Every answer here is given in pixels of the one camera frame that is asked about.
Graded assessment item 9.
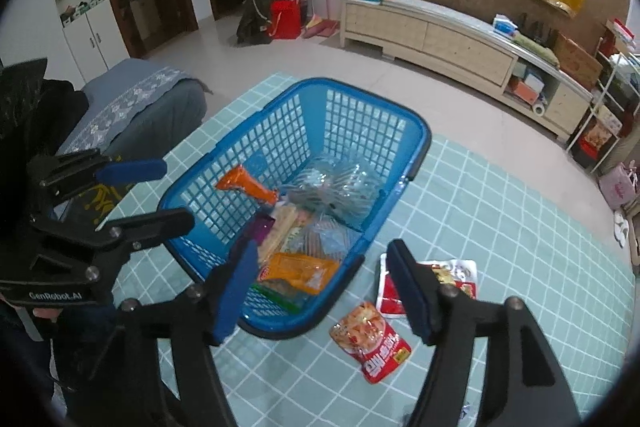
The white printed snack packet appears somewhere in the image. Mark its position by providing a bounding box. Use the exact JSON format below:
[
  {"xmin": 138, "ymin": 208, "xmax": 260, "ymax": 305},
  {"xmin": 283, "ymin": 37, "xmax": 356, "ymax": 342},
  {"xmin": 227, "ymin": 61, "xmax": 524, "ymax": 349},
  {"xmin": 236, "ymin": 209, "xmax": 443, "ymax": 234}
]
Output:
[{"xmin": 417, "ymin": 258, "xmax": 478, "ymax": 300}]

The green snack packet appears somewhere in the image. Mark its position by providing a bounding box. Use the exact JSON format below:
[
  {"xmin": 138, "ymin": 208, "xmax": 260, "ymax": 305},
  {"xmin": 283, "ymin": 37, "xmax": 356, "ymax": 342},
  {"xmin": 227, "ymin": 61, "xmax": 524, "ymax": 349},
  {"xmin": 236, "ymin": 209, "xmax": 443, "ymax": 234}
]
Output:
[{"xmin": 247, "ymin": 282, "xmax": 301, "ymax": 314}]

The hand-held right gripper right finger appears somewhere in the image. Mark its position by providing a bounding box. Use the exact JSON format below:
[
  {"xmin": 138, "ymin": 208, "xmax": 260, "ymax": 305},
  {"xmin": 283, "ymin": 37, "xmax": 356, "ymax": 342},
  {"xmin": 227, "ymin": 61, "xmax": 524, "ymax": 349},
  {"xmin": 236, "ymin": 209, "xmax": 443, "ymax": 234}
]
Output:
[{"xmin": 386, "ymin": 239, "xmax": 581, "ymax": 427}]

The green cushion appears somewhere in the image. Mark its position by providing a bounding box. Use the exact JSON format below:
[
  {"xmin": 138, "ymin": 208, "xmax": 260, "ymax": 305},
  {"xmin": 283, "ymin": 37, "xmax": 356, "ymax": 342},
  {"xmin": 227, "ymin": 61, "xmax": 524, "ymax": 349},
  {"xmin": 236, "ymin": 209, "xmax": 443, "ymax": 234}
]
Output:
[{"xmin": 512, "ymin": 32, "xmax": 560, "ymax": 66}]

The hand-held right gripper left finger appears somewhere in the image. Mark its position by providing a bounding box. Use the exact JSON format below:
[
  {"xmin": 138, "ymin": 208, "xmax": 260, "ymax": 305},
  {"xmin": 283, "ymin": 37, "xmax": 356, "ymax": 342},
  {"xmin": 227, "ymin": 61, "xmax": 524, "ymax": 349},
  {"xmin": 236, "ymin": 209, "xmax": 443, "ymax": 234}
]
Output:
[{"xmin": 65, "ymin": 238, "xmax": 261, "ymax": 427}]

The blue white tissue box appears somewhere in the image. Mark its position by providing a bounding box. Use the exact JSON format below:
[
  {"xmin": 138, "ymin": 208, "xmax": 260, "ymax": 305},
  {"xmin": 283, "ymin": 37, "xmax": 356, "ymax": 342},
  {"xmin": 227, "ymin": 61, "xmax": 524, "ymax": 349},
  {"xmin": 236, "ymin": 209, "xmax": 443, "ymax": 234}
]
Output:
[{"xmin": 492, "ymin": 14, "xmax": 518, "ymax": 38}]

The red orange noodle packet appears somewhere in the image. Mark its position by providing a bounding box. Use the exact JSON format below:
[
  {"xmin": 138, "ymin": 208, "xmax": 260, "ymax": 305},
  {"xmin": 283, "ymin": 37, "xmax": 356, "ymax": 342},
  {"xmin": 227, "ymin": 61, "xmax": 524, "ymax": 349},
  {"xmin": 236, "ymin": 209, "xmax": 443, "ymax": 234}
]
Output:
[{"xmin": 329, "ymin": 302, "xmax": 412, "ymax": 385}]

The dark cloth yellow print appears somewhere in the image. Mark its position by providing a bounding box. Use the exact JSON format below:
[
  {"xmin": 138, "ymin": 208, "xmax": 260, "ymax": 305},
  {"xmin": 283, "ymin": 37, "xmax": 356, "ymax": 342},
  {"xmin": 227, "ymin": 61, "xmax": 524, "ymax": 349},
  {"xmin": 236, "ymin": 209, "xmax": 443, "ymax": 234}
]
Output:
[{"xmin": 65, "ymin": 179, "xmax": 131, "ymax": 223}]

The black cloth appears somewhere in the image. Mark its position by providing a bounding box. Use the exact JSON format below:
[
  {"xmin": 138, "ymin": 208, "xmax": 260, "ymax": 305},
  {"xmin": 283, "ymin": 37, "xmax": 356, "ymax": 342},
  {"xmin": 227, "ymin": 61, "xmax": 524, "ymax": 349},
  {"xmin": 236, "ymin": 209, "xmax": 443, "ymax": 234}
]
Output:
[{"xmin": 0, "ymin": 59, "xmax": 91, "ymax": 228}]

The yellow orange snack packet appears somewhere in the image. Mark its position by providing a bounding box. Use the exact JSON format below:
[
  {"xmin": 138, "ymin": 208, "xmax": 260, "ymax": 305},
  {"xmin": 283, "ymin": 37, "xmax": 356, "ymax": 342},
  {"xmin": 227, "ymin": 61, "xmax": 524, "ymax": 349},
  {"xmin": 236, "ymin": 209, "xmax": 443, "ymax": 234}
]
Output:
[{"xmin": 260, "ymin": 252, "xmax": 341, "ymax": 297}]

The pink dustpan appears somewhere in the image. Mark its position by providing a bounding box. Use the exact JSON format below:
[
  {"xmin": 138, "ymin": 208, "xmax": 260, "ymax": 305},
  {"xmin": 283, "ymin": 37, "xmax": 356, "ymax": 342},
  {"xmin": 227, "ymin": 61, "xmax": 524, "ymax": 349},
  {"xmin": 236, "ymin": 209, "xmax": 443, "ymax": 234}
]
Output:
[{"xmin": 302, "ymin": 18, "xmax": 338, "ymax": 38}]

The white metal rack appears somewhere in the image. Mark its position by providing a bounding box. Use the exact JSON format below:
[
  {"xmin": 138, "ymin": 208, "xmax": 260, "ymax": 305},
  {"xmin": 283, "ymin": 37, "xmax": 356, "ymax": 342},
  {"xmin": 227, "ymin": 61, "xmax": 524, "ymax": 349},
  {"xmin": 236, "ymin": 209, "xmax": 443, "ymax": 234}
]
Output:
[{"xmin": 567, "ymin": 19, "xmax": 640, "ymax": 172}]

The beige biscuit packet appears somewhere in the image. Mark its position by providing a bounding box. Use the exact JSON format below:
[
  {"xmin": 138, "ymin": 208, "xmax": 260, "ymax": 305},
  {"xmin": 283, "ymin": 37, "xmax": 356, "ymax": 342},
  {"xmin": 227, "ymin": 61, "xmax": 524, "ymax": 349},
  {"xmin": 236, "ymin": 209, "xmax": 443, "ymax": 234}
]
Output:
[{"xmin": 260, "ymin": 204, "xmax": 313, "ymax": 263}]

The red bag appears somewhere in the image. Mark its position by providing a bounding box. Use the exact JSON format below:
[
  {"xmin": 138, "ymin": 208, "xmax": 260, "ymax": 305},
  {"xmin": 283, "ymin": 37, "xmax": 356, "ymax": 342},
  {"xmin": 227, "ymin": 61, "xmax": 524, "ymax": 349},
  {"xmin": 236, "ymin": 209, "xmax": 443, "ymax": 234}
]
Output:
[{"xmin": 270, "ymin": 0, "xmax": 302, "ymax": 40}]

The person's left hand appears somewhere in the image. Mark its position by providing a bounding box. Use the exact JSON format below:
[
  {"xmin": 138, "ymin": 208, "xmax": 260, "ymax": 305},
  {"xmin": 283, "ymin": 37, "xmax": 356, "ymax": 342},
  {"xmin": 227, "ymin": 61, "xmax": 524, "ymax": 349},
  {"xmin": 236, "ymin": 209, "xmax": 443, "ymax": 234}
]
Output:
[{"xmin": 30, "ymin": 304, "xmax": 63, "ymax": 323}]

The blue plastic basket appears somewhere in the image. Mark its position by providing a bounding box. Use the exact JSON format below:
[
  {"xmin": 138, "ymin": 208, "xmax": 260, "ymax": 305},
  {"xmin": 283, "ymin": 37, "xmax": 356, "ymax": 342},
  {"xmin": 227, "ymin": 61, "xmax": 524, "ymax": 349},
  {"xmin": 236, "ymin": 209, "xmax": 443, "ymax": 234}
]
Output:
[{"xmin": 157, "ymin": 78, "xmax": 432, "ymax": 340}]

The pink bag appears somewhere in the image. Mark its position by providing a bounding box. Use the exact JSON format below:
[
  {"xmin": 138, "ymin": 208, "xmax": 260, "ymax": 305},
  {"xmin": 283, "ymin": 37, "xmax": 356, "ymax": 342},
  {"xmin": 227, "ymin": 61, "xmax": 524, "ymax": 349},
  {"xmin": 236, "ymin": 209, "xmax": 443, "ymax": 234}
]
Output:
[{"xmin": 598, "ymin": 162, "xmax": 640, "ymax": 210}]

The dark jacket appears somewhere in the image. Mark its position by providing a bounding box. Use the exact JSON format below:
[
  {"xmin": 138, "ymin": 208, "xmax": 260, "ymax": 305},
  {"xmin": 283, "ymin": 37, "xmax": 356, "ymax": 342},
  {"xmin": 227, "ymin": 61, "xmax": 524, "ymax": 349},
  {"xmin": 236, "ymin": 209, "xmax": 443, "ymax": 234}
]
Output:
[{"xmin": 236, "ymin": 0, "xmax": 273, "ymax": 45}]

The red snack packet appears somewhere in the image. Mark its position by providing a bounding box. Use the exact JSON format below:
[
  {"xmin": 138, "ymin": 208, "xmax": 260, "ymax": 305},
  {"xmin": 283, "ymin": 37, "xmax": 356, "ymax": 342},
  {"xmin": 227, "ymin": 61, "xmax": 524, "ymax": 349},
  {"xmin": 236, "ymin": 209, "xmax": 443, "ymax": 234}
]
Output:
[{"xmin": 375, "ymin": 252, "xmax": 421, "ymax": 319}]

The brown cardboard box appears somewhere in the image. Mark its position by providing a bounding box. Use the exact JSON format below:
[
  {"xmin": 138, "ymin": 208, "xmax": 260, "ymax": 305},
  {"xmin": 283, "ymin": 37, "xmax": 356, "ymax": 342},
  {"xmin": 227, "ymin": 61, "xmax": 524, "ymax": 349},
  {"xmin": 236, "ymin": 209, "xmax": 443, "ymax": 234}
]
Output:
[{"xmin": 552, "ymin": 32, "xmax": 604, "ymax": 90}]

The orange box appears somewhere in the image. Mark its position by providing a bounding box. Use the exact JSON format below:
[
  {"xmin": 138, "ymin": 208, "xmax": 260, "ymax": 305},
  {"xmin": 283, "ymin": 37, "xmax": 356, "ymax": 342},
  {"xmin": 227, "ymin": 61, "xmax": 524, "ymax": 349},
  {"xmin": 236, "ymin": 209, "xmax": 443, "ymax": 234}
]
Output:
[{"xmin": 512, "ymin": 82, "xmax": 543, "ymax": 104}]

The chair with grey blue cover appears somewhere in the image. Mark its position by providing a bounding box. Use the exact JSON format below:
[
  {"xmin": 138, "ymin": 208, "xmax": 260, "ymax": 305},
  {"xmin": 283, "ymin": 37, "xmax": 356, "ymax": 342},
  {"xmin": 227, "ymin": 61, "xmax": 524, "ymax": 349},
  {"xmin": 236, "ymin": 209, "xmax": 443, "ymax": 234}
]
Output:
[{"xmin": 55, "ymin": 58, "xmax": 213, "ymax": 158}]

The clear plastic bread packet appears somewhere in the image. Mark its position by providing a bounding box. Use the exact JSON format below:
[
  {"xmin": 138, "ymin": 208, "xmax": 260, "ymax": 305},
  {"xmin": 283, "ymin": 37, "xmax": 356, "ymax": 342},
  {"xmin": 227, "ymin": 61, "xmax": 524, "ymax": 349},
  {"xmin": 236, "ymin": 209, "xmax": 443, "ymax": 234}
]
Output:
[
  {"xmin": 295, "ymin": 217, "xmax": 361, "ymax": 260},
  {"xmin": 282, "ymin": 154, "xmax": 386, "ymax": 228}
]

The red picture box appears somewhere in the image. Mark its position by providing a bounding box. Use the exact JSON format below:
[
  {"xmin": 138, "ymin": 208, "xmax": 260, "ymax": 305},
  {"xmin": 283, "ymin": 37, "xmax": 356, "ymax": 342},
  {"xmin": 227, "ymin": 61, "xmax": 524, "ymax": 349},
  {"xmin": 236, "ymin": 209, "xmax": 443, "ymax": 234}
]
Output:
[{"xmin": 575, "ymin": 122, "xmax": 616, "ymax": 160}]

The white slipper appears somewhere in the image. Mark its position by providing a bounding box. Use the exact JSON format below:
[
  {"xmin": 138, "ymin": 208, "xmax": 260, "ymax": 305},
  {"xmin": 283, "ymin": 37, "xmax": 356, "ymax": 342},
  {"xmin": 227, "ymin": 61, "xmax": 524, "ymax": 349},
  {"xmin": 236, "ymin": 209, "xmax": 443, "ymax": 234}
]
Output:
[{"xmin": 614, "ymin": 209, "xmax": 632, "ymax": 248}]

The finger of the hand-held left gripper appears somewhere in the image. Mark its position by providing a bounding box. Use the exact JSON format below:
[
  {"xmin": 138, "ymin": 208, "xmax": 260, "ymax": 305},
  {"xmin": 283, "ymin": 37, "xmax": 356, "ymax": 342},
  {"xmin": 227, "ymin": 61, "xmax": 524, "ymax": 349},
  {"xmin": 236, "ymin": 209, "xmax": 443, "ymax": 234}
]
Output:
[
  {"xmin": 30, "ymin": 207, "xmax": 196, "ymax": 269},
  {"xmin": 25, "ymin": 152, "xmax": 168, "ymax": 218}
]

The cream tv cabinet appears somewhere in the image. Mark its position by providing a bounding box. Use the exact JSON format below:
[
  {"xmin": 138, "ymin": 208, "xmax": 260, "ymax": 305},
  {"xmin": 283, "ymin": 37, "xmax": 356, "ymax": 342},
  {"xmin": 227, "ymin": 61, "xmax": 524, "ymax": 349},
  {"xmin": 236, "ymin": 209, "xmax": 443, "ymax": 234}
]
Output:
[{"xmin": 341, "ymin": 0, "xmax": 596, "ymax": 142}]

